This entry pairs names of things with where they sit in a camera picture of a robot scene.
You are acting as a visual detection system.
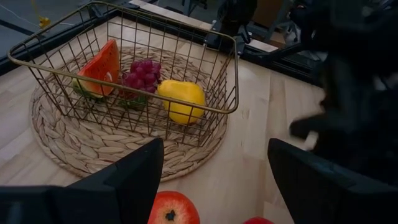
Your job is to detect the purple grape bunch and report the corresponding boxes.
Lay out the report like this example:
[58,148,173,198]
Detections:
[119,58,163,109]

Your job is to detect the brass wire basket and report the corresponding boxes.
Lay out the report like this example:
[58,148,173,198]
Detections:
[7,1,239,147]

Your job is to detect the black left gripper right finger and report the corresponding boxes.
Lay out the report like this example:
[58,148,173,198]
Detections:
[267,138,398,224]

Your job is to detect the brown cardboard box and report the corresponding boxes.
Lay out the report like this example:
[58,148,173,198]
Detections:
[252,0,290,30]

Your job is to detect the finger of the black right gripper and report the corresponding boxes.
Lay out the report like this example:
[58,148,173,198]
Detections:
[289,113,326,140]

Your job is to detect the watermelon slice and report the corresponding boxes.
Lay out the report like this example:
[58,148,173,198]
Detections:
[72,39,121,99]

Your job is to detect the red apple with yellow streaks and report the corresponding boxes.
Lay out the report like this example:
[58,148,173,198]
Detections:
[147,190,201,224]

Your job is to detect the round woven straw mat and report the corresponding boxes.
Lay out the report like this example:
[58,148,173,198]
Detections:
[29,46,229,183]

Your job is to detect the yellow cord with clip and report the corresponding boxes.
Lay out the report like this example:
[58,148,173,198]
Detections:
[30,0,52,29]

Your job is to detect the yellow lemon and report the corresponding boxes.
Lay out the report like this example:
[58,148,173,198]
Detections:
[157,79,206,126]

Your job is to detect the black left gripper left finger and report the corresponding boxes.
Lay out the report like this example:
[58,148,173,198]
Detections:
[0,138,165,224]

